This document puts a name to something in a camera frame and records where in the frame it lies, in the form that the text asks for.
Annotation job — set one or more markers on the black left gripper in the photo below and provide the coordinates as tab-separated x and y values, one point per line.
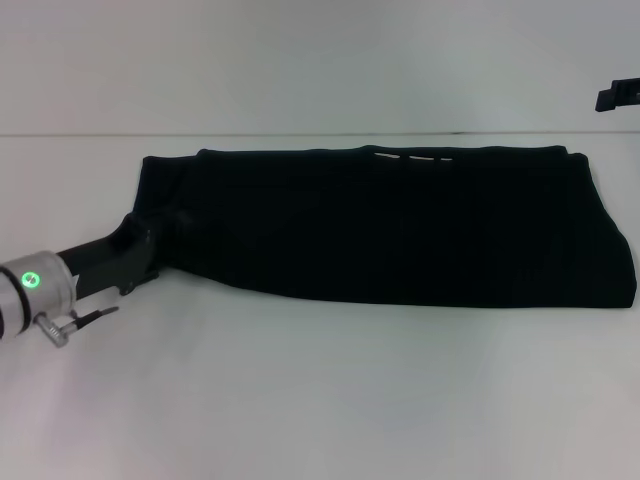
110	255

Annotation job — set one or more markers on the black shirt with white print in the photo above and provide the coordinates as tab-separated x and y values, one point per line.
400	230

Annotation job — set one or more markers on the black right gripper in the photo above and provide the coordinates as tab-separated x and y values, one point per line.
629	92

